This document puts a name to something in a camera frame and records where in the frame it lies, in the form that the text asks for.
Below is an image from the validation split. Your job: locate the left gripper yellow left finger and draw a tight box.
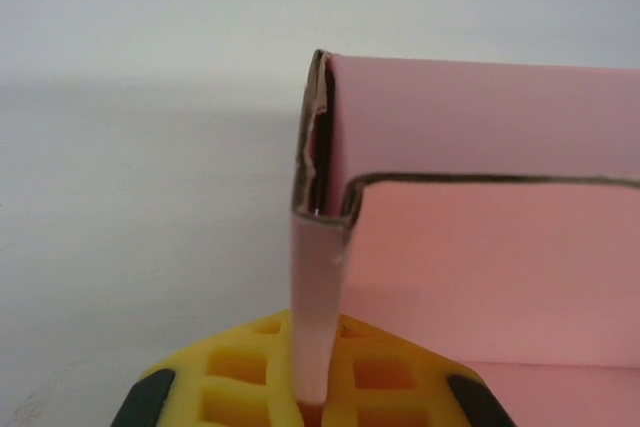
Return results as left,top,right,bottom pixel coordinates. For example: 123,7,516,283
113,308,307,427

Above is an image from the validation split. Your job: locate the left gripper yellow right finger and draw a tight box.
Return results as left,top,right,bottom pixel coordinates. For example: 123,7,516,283
321,313,517,427

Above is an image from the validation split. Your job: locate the pink paper box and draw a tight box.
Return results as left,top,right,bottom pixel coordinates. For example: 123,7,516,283
288,48,640,406

